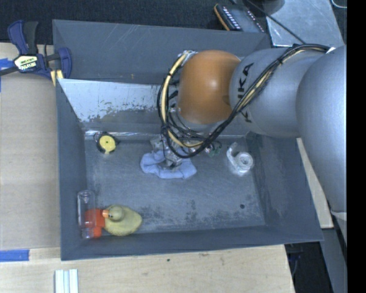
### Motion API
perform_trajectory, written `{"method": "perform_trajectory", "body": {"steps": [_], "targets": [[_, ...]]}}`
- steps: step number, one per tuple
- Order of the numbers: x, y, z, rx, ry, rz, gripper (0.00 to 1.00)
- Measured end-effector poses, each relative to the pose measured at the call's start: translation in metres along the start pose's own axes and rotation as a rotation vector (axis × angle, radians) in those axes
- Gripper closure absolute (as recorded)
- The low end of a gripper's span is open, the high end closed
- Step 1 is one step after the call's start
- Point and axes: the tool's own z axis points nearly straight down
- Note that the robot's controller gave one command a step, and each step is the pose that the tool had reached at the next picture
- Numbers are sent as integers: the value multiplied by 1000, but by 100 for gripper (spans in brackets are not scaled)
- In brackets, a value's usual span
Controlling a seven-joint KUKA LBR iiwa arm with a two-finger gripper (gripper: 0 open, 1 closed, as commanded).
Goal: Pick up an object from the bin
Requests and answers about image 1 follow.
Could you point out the pale wood flat board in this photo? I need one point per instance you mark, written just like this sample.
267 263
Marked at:
27 163

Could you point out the yellow rubber duck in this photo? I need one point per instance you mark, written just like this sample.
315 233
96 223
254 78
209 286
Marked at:
125 223

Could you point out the grey metal bin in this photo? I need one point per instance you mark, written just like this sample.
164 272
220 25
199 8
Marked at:
177 200

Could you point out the orange block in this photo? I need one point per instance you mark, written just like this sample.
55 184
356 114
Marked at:
93 223

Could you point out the clear glass jar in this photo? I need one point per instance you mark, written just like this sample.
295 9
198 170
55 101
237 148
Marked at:
86 200

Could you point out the light blue cloth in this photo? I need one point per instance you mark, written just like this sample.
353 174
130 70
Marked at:
174 172

